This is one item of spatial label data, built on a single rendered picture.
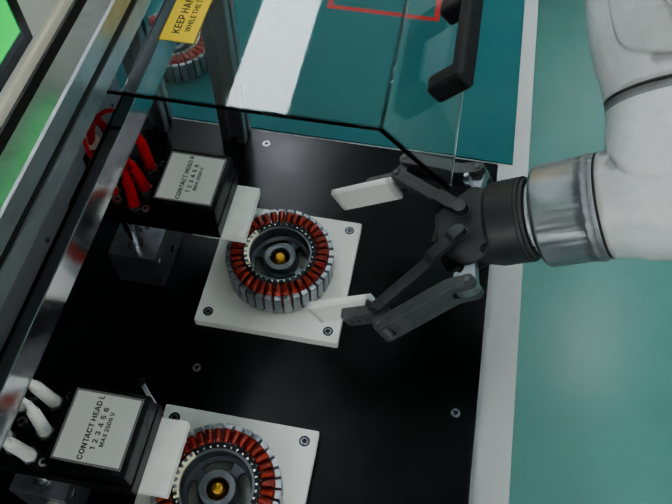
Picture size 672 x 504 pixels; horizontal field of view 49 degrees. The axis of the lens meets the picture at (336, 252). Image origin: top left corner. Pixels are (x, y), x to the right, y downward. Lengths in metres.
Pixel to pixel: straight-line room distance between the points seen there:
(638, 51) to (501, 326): 0.34
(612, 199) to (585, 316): 1.15
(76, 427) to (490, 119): 0.63
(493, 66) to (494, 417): 0.50
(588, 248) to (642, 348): 1.13
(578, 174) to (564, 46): 1.68
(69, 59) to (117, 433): 0.27
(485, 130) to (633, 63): 0.38
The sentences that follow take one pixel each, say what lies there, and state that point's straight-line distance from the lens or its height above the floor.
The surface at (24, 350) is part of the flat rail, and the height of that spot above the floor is 1.04.
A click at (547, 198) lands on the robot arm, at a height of 0.98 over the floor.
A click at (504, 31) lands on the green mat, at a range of 1.11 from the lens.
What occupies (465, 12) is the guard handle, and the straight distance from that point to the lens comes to 0.64.
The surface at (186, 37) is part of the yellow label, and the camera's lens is 0.61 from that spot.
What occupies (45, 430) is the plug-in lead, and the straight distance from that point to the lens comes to 0.62.
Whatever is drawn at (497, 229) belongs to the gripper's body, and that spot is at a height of 0.95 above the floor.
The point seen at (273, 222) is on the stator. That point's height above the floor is 0.82.
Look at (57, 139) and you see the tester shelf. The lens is 0.51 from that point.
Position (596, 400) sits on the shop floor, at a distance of 1.66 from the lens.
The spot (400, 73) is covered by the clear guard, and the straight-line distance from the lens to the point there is 0.58.
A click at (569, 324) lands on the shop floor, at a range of 1.72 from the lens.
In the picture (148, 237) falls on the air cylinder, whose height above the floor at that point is 0.82.
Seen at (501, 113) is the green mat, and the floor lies 0.75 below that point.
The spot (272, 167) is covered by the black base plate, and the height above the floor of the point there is 0.77.
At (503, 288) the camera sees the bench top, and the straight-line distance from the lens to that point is 0.84.
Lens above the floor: 1.46
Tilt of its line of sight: 57 degrees down
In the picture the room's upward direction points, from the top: straight up
